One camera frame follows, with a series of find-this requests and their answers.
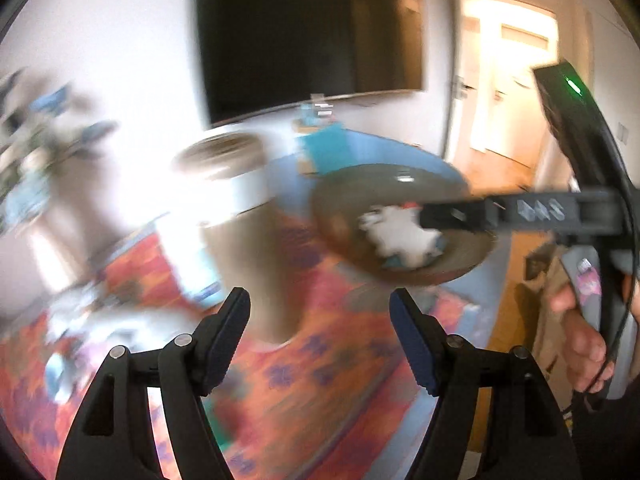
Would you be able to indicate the person's right hand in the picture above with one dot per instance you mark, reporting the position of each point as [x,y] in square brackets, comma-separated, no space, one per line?
[584,349]

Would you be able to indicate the black wall television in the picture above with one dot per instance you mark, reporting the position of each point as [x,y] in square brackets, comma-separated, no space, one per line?
[262,54]

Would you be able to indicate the white ribbed flower vase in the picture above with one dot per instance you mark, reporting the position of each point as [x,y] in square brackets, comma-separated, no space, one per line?
[60,255]

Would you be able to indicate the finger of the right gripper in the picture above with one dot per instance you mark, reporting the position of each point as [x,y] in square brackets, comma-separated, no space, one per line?
[468,215]

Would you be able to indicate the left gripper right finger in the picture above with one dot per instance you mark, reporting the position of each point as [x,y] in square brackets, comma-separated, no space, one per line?
[526,436]

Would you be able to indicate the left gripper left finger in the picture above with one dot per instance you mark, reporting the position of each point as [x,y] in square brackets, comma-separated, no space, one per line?
[112,435]

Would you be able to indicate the gold cylindrical canister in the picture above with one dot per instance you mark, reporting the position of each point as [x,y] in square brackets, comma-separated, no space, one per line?
[224,180]

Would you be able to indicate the teal blue cloth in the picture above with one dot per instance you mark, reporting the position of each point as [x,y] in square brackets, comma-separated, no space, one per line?
[418,259]

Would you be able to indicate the blue white artificial flowers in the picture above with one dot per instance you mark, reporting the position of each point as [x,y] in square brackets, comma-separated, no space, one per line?
[36,141]

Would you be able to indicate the white door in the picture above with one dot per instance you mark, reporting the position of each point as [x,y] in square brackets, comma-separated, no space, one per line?
[456,92]

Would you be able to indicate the tissue pack blue white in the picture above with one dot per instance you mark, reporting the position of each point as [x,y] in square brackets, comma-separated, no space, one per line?
[185,250]

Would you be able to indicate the white fluffy plush toy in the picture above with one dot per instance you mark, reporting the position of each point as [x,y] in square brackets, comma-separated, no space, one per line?
[392,229]

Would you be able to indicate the floral orange quilted tablecloth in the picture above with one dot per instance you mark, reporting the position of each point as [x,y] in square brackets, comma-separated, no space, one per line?
[338,401]

